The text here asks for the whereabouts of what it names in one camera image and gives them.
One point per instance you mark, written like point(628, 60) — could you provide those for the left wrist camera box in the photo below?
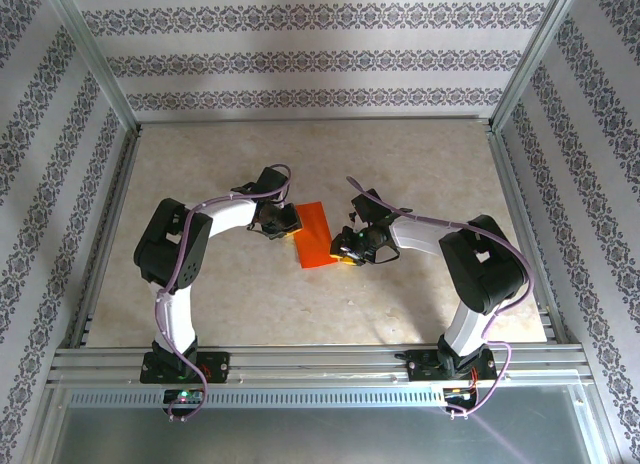
point(270, 181)

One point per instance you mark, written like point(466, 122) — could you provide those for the aluminium table edge rail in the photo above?
point(310, 119)

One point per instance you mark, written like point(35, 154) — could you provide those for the slotted metal strip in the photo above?
point(310, 398)

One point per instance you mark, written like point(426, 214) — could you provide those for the circuit board with green light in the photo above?
point(184, 395)

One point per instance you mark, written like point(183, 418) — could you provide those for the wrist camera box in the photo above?
point(370, 206)
point(270, 181)

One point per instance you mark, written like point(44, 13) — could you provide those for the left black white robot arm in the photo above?
point(172, 244)

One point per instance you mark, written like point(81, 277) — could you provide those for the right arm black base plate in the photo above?
point(422, 369)

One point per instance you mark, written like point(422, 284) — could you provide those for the aluminium frame post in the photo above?
point(535, 54)
point(96, 54)

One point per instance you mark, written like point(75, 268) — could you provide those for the aluminium table side rail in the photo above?
point(511, 184)
point(119, 184)

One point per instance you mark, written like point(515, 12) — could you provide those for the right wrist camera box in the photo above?
point(370, 206)

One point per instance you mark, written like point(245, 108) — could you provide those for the aluminium mounting rail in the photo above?
point(310, 359)

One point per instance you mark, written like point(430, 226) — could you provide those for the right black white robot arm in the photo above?
point(480, 269)

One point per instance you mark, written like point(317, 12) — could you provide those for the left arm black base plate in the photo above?
point(217, 366)

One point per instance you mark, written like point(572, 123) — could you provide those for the grey metal sheet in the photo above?
point(300, 439)

